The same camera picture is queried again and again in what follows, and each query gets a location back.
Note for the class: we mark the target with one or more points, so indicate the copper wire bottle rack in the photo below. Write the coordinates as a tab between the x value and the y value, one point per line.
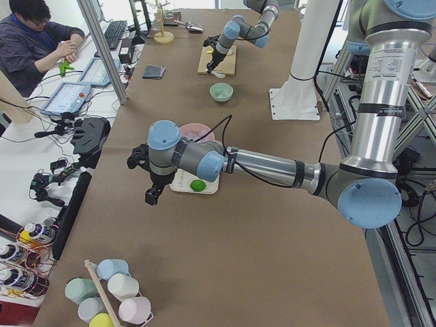
39	261

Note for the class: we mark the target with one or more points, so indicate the light green bowl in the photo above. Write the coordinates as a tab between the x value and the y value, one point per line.
221	92

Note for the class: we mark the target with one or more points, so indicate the white bottle upper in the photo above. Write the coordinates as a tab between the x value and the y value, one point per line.
40	233

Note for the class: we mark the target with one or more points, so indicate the black framed wooden tray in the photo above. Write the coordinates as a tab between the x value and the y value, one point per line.
171	19

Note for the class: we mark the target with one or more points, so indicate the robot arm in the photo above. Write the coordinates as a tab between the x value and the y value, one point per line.
238	29
362	186

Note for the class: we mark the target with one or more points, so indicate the white ceramic spoon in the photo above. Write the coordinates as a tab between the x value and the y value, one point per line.
218	75

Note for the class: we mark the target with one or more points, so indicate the pink bowl of ice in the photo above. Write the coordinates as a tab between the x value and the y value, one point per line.
193	131

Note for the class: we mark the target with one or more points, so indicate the wooden mug tree stand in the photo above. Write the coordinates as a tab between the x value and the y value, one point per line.
157	31

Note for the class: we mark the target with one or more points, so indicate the folded grey purple cloth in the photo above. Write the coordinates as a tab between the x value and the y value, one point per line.
154	72

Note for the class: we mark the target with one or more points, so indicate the white bottle lower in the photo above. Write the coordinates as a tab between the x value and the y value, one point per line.
17	279

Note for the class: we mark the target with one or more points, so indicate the wooden cup rack stick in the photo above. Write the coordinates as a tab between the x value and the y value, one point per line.
89	266

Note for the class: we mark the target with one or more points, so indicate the black power adapter box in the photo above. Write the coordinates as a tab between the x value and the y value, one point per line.
126	55

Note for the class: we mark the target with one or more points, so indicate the aluminium frame post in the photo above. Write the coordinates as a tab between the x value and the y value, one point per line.
90	17

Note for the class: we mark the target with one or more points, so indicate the green lime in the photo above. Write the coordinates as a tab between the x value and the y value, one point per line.
197	185

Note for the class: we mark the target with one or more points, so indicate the teach pendant tablet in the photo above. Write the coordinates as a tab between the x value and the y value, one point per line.
69	97
95	74

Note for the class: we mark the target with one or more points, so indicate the grey plastic cup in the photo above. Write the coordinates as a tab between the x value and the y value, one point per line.
89	308

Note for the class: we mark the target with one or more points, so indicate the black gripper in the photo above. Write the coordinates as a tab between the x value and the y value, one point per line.
216	58
157	179

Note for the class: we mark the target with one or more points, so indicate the white bottle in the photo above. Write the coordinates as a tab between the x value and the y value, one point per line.
17	279
40	233
14	253

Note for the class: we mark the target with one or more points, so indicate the teach pendant tablet far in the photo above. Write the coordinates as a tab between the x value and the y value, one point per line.
95	74

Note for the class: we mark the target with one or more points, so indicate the seated person in blue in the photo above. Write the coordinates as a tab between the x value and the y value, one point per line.
32	44

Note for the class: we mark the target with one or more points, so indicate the metal ice scoop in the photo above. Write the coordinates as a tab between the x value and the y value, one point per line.
191	27

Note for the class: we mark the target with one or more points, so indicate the yellow plastic cup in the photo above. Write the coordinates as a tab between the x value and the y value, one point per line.
101	320

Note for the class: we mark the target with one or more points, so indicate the teach pendant tablet near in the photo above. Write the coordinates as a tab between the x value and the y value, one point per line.
69	97

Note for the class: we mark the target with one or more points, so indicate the wooden cutting board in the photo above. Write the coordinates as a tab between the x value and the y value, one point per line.
227	66

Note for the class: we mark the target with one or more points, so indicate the white bottle middle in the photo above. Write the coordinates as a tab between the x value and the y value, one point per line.
14	253

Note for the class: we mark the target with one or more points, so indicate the white plastic cup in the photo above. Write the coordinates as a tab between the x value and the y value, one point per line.
123	286

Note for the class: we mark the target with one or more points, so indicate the cream plastic tray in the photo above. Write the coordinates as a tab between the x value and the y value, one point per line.
183	179

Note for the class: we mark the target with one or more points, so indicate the green plastic cup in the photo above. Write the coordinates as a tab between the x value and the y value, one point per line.
77	290

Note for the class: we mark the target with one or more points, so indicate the pink plastic cup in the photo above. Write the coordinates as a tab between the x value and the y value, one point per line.
135	310

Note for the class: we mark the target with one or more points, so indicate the black keyboard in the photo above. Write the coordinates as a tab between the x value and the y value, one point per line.
114	33

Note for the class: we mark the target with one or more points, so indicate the white pillar mount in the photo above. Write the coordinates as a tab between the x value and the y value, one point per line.
296	99

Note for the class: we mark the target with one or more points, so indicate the blue plastic cup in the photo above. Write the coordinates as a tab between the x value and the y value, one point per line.
109	267

